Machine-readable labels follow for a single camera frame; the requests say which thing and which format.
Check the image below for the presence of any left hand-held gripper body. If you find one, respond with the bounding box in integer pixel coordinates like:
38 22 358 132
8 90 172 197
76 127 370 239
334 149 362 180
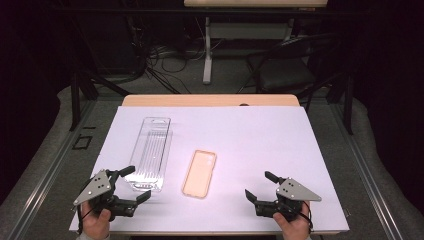
72 169 139 223

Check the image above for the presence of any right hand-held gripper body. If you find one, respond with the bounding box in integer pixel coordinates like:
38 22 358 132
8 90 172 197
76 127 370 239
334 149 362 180
254 177 323 223

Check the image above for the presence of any clear plastic box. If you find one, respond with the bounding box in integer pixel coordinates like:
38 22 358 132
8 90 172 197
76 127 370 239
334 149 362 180
124 116 174 193

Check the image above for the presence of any beige phone case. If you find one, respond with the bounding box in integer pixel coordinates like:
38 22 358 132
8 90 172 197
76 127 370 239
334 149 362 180
181 149 218 200

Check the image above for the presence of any person's left hand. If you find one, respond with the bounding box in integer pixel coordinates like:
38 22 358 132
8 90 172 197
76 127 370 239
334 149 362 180
80 199 112 238

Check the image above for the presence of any person's right hand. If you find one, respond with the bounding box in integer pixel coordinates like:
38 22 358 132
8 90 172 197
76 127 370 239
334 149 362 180
272 202 312 240

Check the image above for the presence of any white board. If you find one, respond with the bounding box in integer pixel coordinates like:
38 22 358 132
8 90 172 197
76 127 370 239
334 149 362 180
68 105 350 234

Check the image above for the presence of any wooden table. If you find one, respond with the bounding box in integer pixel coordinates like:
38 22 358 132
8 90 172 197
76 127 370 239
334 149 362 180
121 93 301 108

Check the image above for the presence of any black folding chair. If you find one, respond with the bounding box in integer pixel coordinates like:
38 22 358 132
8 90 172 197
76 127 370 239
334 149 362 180
237 33 344 101

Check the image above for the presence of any white-legged beige desk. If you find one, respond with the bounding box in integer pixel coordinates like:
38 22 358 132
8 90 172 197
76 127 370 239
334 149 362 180
183 0 329 85

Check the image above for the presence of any right hand-held gripper cable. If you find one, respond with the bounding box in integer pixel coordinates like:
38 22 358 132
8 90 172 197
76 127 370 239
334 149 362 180
301 200 315 234

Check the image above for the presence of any aluminium floor rail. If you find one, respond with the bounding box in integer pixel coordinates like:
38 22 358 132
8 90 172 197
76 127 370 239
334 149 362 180
6 99 98 240
328 103 405 240

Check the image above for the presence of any bundle of black floor cables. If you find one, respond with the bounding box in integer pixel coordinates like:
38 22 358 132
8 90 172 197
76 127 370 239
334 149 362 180
126 16 228 95

